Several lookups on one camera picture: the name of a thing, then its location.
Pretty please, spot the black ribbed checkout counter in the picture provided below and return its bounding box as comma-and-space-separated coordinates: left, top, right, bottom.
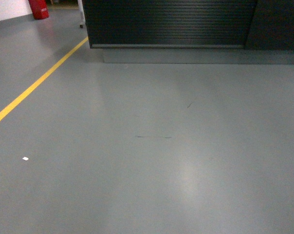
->
83, 0, 294, 65

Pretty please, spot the white cart leg with caster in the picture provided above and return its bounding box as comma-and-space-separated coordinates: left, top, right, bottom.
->
77, 0, 85, 28

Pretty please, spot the red fire extinguisher box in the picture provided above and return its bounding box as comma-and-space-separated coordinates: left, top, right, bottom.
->
28, 0, 49, 20

